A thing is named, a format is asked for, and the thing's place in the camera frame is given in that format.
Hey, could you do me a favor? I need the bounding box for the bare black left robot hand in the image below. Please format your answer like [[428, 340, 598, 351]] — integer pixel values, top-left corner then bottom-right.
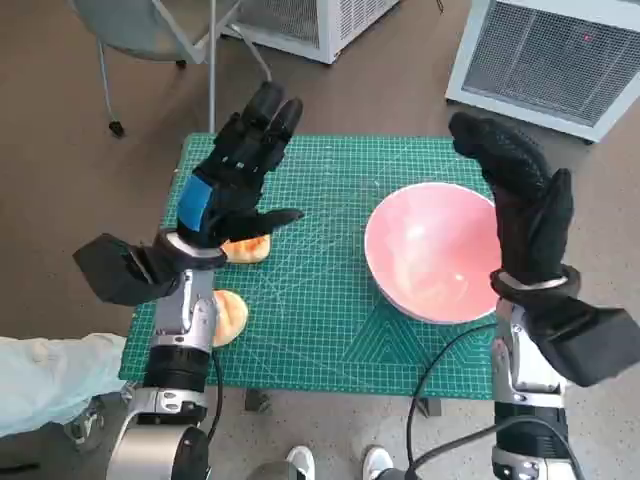
[[174, 81, 305, 251]]

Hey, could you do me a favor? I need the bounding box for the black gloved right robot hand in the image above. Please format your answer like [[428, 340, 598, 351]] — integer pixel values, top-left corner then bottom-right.
[[448, 110, 574, 286]]

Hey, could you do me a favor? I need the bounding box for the oblong striped toy bread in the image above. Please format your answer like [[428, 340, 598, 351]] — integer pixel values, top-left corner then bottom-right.
[[219, 233, 272, 265]]

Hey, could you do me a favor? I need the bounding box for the pink bowl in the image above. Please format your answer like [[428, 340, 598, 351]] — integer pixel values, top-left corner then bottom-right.
[[363, 182, 504, 326]]

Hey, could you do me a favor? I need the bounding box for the round toy bread bun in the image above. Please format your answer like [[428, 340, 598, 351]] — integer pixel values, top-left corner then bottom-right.
[[212, 288, 250, 347]]

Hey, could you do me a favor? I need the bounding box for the green cutting mat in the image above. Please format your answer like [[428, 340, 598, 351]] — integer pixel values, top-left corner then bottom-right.
[[118, 132, 501, 401]]

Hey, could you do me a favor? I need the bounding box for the large white mesh cabinet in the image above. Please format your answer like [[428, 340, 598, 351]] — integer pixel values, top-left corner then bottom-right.
[[444, 0, 640, 144]]

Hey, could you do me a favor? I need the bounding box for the small white mesh cabinet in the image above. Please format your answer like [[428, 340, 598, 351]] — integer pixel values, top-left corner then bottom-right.
[[219, 0, 401, 65]]

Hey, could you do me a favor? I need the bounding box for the grey office chair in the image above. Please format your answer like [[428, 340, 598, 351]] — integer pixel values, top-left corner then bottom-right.
[[67, 0, 275, 137]]

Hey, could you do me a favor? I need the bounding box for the white shoe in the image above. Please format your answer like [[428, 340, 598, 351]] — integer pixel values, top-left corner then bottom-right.
[[361, 444, 394, 480], [285, 445, 316, 480]]

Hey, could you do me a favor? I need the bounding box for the person's grey shoe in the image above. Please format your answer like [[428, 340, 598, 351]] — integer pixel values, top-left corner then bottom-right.
[[64, 394, 109, 454]]

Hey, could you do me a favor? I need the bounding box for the white metal stand frame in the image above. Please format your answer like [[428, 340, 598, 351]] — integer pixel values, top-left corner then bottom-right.
[[149, 0, 251, 134]]

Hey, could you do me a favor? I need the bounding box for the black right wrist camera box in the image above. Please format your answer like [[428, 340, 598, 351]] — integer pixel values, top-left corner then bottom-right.
[[524, 289, 635, 387]]

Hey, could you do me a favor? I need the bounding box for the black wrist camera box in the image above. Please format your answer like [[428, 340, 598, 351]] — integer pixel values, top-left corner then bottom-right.
[[524, 289, 635, 387], [72, 233, 184, 307]]

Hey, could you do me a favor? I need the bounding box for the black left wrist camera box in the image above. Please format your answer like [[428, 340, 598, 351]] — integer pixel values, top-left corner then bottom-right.
[[72, 233, 184, 307]]

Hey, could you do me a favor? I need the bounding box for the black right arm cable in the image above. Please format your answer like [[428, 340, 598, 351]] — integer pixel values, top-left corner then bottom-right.
[[405, 322, 501, 480]]

